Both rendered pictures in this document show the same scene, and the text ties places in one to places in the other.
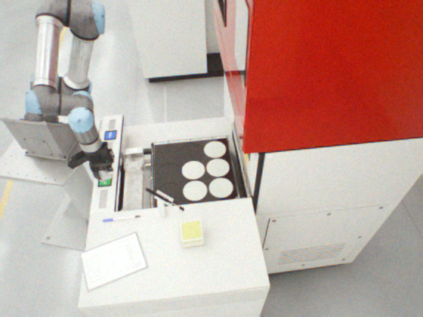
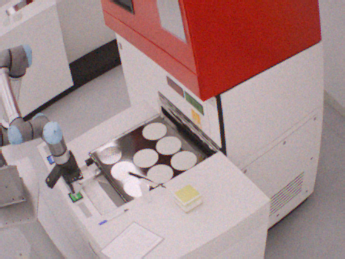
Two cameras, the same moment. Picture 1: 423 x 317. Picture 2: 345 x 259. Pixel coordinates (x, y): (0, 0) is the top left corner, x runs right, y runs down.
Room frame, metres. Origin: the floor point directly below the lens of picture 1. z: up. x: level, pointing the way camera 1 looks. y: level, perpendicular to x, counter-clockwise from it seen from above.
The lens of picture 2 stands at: (-0.57, 0.48, 2.41)
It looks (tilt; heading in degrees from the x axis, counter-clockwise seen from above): 43 degrees down; 341
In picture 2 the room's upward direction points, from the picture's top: 11 degrees counter-clockwise
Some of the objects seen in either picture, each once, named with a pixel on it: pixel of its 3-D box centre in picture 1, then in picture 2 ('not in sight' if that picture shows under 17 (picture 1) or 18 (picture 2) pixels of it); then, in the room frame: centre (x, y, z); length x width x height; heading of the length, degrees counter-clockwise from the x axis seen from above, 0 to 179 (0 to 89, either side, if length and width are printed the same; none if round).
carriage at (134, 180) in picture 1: (134, 183); (95, 194); (0.84, 0.36, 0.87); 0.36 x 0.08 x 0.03; 6
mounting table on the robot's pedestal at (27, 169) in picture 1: (57, 153); (11, 201); (1.12, 0.84, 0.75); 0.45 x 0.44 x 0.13; 79
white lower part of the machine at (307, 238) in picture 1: (289, 185); (236, 149); (1.13, -0.44, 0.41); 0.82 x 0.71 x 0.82; 6
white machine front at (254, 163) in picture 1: (238, 115); (162, 85); (1.10, -0.10, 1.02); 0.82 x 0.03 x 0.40; 6
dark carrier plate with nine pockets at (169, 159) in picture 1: (193, 170); (145, 158); (0.88, 0.10, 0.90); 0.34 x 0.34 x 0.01; 6
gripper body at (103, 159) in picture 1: (99, 156); (68, 168); (0.79, 0.44, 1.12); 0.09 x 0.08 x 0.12; 96
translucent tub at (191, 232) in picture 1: (192, 235); (188, 199); (0.52, 0.09, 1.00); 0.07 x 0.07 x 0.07; 8
